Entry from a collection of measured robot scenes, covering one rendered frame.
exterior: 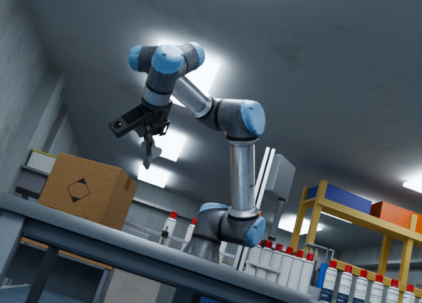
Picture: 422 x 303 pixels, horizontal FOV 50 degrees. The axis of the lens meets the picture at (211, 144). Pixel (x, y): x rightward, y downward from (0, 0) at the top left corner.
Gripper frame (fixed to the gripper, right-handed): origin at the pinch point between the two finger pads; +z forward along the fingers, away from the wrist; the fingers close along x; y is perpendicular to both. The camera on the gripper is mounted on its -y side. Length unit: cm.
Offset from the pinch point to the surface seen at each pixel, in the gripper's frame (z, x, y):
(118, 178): 46, 27, 21
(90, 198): 54, 27, 10
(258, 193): 49, -1, 83
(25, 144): 309, 311, 115
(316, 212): 262, 60, 368
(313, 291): 77, -46, 96
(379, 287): 62, -64, 116
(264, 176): 44, 3, 88
